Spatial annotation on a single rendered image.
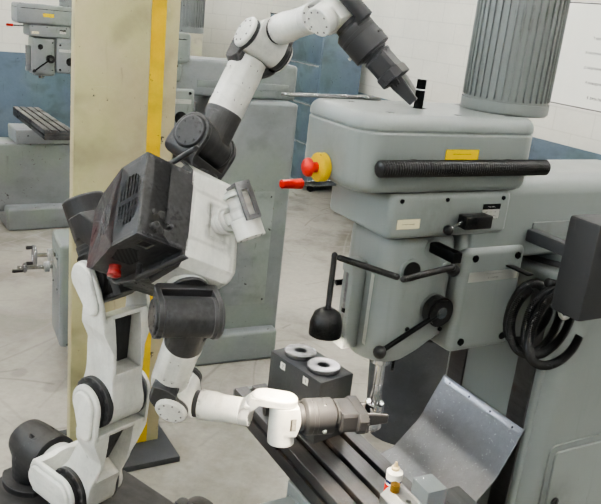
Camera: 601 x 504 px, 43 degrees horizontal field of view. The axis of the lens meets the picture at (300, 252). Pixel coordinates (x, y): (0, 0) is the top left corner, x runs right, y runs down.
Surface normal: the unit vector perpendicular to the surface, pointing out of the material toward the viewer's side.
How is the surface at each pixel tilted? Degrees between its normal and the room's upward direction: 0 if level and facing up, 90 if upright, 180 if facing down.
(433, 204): 90
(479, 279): 90
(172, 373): 113
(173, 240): 58
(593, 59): 90
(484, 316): 90
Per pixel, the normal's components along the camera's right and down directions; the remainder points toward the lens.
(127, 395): 0.79, 0.11
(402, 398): -0.28, 0.32
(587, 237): -0.87, 0.06
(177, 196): 0.72, -0.28
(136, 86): 0.48, 0.31
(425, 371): 0.16, 0.37
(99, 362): -0.62, 0.18
